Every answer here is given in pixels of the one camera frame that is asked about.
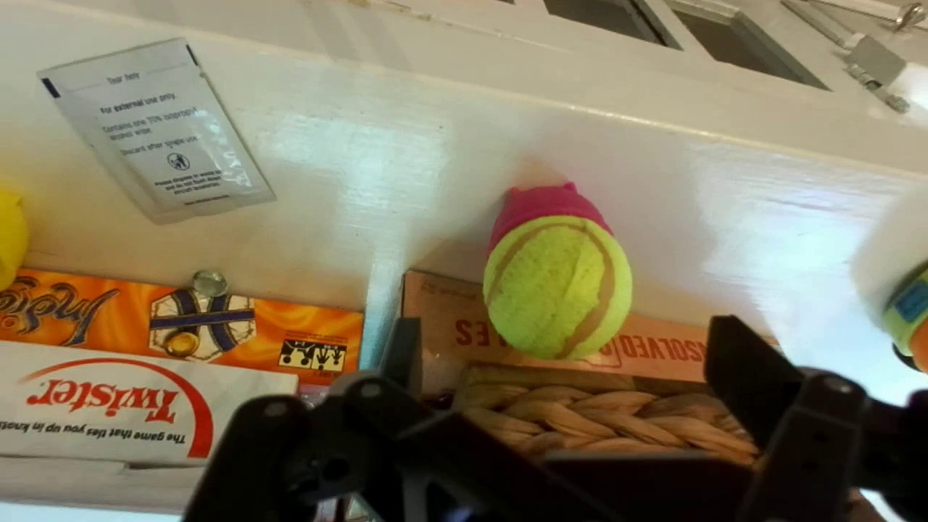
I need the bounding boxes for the pink cup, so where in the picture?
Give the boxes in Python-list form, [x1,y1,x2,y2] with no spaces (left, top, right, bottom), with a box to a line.
[489,181,608,242]

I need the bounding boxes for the white paper packet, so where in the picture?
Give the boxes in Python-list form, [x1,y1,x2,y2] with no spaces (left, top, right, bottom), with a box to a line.
[38,36,272,222]

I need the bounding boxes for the white sideboard cabinet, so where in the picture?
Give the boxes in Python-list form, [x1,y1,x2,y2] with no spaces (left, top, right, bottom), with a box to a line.
[0,0,928,522]

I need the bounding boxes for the orange board game box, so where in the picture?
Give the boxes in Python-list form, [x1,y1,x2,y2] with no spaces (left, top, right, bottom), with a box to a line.
[0,268,364,386]

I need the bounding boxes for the Twister game box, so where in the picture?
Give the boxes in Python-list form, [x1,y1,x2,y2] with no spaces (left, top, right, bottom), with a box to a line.
[0,342,295,464]

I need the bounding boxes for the woven brown basket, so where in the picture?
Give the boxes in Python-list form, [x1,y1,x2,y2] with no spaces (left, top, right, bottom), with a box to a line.
[451,366,760,467]

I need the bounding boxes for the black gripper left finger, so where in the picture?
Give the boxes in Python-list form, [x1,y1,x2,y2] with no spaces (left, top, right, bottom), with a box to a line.
[182,318,620,522]

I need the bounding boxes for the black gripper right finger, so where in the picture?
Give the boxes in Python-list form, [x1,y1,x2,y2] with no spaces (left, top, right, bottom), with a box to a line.
[704,315,928,522]

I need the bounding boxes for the yellow cup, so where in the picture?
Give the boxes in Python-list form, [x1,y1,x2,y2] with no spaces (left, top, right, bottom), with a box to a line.
[0,189,28,290]

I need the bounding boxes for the orange toy car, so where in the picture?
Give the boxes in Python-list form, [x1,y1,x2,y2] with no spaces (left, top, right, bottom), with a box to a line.
[882,261,928,370]

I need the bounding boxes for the brown cardboard box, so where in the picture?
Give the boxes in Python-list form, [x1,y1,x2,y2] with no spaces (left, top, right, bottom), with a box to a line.
[399,268,707,393]

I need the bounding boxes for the yellow-green tennis ball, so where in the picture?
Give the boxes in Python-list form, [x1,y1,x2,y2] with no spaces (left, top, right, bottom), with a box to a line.
[482,213,631,360]

